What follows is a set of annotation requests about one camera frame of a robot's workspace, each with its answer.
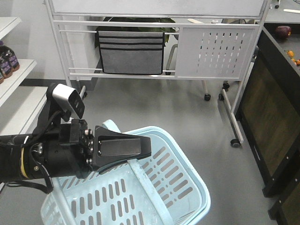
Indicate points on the white metal shelving unit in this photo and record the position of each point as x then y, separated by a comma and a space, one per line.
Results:
20, 105

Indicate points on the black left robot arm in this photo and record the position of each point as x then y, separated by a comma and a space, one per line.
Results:
21, 158

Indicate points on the light blue plastic basket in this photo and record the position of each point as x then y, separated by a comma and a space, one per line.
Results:
163, 189

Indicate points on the grey fabric pocket organizer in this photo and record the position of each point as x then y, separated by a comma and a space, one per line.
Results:
131, 52

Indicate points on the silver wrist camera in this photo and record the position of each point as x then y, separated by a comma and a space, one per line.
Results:
67, 100

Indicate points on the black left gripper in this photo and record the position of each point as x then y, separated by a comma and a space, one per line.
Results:
66, 149

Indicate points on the dark wooden display cabinet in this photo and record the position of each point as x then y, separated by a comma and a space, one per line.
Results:
270, 116

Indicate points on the purple label bottle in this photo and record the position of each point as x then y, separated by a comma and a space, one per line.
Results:
8, 62

